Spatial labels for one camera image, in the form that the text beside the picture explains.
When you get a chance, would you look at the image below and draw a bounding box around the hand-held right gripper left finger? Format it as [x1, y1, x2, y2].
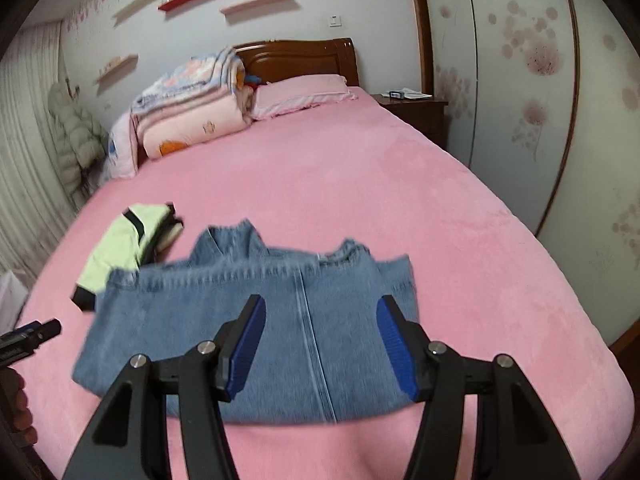
[62, 294, 267, 480]

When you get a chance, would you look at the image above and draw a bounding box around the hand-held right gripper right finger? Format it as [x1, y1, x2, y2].
[376, 295, 583, 480]

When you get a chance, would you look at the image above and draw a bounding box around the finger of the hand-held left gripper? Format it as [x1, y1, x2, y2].
[0, 318, 62, 367]

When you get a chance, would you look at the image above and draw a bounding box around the blue denim jacket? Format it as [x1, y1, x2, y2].
[72, 218, 418, 426]

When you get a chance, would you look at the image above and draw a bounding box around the person's left hand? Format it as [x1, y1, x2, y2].
[0, 367, 37, 446]

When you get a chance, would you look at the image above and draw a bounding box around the folded green and black garment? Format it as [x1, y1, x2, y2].
[70, 202, 185, 313]

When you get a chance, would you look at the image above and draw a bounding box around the bed with pink sheet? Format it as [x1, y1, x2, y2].
[10, 85, 631, 480]

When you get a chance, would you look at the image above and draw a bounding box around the white pleated curtain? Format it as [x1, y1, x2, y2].
[0, 25, 101, 281]

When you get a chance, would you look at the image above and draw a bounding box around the pink printed cushion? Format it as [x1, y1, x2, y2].
[105, 110, 139, 183]

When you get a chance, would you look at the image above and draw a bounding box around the beige puffer jacket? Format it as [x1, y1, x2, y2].
[47, 80, 111, 202]

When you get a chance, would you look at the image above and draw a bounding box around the folded pink quilt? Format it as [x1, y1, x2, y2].
[135, 87, 257, 161]

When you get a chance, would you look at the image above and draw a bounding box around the brown wooden nightstand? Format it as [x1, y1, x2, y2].
[370, 91, 449, 151]

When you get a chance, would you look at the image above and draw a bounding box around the pink pillow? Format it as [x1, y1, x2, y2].
[250, 74, 357, 121]

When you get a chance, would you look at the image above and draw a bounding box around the folded floral quilt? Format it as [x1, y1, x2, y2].
[131, 46, 248, 116]

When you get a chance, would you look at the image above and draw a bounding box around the floral sliding wardrobe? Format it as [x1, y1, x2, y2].
[407, 0, 640, 351]

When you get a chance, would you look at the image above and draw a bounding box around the brown wooden headboard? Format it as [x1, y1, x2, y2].
[234, 37, 361, 88]

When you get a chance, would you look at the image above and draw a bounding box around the small pink wall shelf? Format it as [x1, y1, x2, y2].
[95, 54, 139, 85]

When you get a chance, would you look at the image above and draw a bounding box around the long pink wall shelf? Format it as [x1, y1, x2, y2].
[220, 0, 292, 23]

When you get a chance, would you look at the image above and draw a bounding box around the cream wall shelf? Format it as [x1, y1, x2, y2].
[111, 0, 166, 26]

